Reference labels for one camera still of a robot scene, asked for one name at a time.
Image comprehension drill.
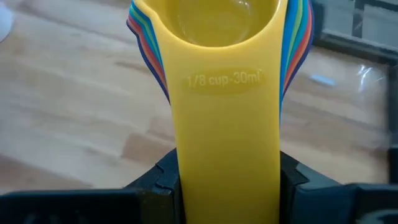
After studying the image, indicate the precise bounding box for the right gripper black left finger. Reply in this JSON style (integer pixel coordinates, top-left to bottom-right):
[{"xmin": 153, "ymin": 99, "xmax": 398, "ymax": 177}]
[{"xmin": 124, "ymin": 148, "xmax": 187, "ymax": 224}]

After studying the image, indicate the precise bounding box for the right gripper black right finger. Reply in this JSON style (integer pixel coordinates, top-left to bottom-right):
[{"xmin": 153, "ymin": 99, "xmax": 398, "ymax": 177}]
[{"xmin": 279, "ymin": 151, "xmax": 346, "ymax": 224}]

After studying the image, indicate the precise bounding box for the yellow measuring cup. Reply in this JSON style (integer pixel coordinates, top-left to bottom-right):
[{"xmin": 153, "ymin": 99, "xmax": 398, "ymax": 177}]
[{"xmin": 132, "ymin": 0, "xmax": 289, "ymax": 224}]

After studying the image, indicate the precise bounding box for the navy measuring cup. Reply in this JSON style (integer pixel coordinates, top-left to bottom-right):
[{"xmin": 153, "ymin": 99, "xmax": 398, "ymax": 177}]
[{"xmin": 126, "ymin": 0, "xmax": 315, "ymax": 105}]

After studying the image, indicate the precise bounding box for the white plant pot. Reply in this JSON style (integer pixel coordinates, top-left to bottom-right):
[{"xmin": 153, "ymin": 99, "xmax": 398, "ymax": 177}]
[{"xmin": 0, "ymin": 1, "xmax": 14, "ymax": 43}]

